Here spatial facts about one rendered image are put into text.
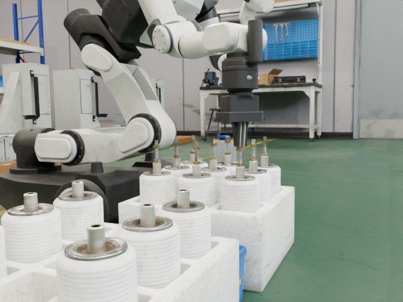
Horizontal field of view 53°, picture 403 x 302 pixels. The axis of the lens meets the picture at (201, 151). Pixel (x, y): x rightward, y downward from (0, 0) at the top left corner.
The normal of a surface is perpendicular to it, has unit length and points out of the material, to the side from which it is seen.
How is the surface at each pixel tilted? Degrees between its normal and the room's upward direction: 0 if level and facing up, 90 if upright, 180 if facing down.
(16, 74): 69
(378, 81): 90
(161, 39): 104
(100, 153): 90
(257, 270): 90
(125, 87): 113
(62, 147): 90
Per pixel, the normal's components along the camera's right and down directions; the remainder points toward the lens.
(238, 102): 0.41, 0.08
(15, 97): 0.91, 0.03
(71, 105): -0.42, 0.10
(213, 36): -0.80, 0.07
